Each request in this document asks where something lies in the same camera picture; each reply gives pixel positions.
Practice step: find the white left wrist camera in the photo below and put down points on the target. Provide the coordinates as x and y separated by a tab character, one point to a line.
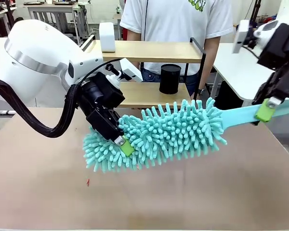
132	71

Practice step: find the teal chenille duster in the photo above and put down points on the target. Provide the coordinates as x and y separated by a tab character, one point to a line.
173	134

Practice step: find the white side table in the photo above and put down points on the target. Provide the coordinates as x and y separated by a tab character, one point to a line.
240	69

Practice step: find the small red scrap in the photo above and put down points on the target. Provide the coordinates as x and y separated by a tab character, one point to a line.
87	183

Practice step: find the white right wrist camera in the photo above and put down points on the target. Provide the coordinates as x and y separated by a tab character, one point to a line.
239	36

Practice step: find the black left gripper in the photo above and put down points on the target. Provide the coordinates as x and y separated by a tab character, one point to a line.
101	106

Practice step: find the white background desk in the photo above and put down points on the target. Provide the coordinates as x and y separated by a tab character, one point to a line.
0	21

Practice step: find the person in white t-shirt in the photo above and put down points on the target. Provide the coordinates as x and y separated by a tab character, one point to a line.
175	26

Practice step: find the dark wristwatch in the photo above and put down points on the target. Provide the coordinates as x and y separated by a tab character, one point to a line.
201	92

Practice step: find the grey background workbench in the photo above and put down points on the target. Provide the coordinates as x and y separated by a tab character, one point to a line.
53	9

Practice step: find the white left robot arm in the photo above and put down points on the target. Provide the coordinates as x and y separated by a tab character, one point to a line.
38	50

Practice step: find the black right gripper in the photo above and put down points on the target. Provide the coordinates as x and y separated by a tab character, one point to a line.
279	45

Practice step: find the person's left forearm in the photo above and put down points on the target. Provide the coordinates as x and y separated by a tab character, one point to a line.
210	62

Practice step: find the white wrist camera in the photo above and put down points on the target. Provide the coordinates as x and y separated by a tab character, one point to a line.
132	71
239	36

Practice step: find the white camera mount, black knob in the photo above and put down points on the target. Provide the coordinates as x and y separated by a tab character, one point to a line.
113	78

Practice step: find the black tripod stand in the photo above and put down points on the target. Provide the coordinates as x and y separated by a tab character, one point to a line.
254	9

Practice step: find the black cylindrical container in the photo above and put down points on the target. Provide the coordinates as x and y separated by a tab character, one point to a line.
169	79

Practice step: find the wooden shelf with black frame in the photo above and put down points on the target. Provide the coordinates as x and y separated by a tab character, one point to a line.
154	50

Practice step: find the black bin under table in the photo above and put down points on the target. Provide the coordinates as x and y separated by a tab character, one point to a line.
227	96

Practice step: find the white rounded box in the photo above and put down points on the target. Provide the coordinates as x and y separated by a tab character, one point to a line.
107	36

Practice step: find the person's left hand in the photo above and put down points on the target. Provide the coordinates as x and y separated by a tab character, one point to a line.
198	97

